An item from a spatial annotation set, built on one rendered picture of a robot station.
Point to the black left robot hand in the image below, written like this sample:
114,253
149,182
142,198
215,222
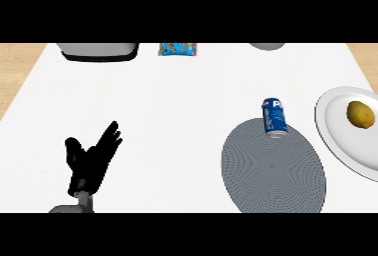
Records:
90,160

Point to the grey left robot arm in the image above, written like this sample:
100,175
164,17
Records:
81,205

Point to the grey round placemat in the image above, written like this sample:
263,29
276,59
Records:
273,173

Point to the white round plate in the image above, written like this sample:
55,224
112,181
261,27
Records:
347,133

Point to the yellow lemon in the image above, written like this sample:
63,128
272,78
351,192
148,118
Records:
360,114

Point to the grey and black appliance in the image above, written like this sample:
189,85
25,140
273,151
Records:
97,51

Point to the blue and orange snack bag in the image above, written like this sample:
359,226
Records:
177,49

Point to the blue soda can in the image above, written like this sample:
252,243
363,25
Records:
275,117

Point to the grey round object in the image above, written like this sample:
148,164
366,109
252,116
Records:
267,46

